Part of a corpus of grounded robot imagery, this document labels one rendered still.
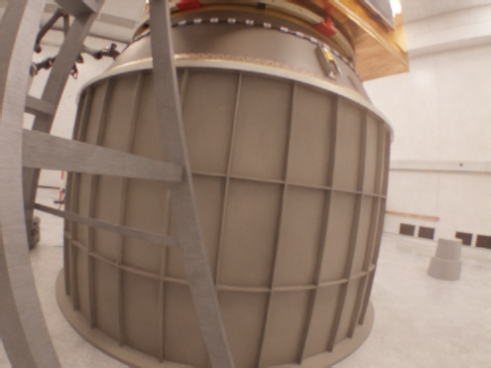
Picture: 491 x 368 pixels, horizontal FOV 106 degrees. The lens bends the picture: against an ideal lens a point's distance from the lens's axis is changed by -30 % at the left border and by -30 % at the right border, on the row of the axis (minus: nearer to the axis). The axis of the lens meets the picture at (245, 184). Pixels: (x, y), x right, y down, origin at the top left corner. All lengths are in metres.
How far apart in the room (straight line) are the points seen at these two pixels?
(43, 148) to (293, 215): 0.83
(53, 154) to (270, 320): 0.94
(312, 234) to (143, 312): 0.71
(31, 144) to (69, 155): 0.05
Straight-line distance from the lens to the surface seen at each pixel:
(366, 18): 1.82
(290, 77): 0.95
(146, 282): 1.02
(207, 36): 1.18
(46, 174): 9.19
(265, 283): 0.97
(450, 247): 3.17
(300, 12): 1.48
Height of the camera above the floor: 0.75
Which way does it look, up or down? 1 degrees up
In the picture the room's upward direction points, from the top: 7 degrees clockwise
